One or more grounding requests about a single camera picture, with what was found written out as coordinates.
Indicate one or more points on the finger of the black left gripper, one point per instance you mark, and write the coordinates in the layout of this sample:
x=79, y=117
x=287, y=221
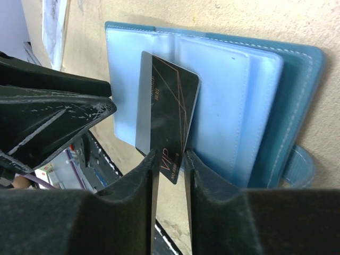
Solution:
x=16, y=72
x=36, y=125

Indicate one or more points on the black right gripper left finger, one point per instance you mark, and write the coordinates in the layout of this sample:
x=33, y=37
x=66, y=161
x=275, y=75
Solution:
x=120, y=219

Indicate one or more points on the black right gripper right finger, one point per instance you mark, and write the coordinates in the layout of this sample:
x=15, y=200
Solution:
x=225, y=219

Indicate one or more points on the blue leather card holder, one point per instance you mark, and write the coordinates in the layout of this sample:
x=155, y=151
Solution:
x=253, y=98

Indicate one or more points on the white plastic card packet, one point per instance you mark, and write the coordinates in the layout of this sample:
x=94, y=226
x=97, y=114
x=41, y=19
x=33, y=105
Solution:
x=54, y=20

